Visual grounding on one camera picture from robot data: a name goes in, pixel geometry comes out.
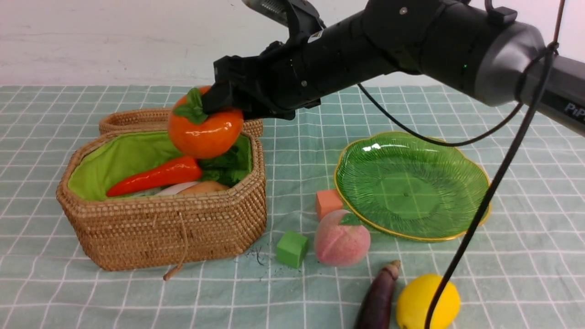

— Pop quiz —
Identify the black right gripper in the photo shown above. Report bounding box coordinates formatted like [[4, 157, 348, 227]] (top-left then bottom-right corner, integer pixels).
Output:
[[202, 42, 320, 120]]

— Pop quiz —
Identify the orange toy persimmon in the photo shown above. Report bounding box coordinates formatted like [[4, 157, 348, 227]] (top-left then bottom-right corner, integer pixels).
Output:
[[167, 86, 244, 159]]

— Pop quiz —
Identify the orange toy carrot with leaves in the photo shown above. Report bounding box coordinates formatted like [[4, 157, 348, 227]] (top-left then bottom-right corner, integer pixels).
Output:
[[105, 137, 251, 197]]

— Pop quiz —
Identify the brown toy potato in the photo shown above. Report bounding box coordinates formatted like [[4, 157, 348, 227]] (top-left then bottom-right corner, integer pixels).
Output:
[[177, 180, 229, 194]]

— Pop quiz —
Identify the white toy radish with leaves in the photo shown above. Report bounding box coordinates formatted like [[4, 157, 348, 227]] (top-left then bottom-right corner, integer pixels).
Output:
[[131, 181, 199, 197]]

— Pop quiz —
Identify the pink toy peach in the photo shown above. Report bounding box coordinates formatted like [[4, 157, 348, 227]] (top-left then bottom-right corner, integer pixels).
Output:
[[314, 209, 371, 267]]

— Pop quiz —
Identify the yellow toy lemon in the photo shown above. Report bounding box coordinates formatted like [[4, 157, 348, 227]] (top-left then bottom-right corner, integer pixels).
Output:
[[395, 274, 461, 329]]

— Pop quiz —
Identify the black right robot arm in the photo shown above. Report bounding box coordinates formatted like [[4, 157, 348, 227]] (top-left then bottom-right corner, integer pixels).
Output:
[[202, 0, 547, 120]]

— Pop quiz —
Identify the woven wicker basket lid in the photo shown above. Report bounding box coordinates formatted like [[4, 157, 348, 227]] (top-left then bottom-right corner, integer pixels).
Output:
[[99, 107, 263, 139]]

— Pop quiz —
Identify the woven wicker basket green lining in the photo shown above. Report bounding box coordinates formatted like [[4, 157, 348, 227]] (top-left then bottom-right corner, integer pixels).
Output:
[[56, 127, 267, 281]]

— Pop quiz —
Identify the orange foam cube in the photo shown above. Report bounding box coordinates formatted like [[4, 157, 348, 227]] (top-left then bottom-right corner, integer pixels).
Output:
[[315, 189, 344, 221]]

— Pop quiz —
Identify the green foam cube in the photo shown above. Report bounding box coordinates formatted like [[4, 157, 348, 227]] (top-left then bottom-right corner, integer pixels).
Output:
[[276, 231, 308, 269]]

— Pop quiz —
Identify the green glass leaf plate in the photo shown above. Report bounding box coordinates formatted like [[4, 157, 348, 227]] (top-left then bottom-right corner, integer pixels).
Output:
[[334, 131, 490, 242]]

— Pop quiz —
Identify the purple toy eggplant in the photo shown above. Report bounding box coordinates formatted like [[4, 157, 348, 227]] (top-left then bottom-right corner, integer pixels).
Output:
[[353, 260, 401, 329]]

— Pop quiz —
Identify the green checkered tablecloth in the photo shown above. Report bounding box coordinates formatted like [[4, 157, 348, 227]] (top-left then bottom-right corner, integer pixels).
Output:
[[0, 85, 585, 329]]

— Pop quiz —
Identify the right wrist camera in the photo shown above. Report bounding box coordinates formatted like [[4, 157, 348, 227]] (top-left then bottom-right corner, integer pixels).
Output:
[[242, 0, 325, 36]]

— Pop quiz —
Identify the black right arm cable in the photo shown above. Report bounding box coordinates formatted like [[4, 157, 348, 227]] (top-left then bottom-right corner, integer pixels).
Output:
[[356, 0, 567, 329]]

